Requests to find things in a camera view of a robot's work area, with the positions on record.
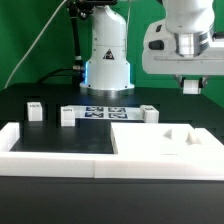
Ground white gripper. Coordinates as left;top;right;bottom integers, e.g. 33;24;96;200
142;31;224;88

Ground white square tabletop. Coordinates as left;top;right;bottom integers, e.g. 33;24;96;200
111;123;224;161

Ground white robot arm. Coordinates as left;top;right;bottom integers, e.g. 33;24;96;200
80;0;224;96

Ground AprilTag base sheet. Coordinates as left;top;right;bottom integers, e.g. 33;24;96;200
71;105;141;120

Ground white U-shaped fence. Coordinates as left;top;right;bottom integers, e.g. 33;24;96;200
0;122;224;181

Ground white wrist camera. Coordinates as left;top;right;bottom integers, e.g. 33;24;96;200
146;23;173;51

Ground black cable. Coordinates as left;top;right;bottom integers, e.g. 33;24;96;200
35;67;75;84

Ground white cable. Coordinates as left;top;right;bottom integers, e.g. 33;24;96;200
3;0;68;90

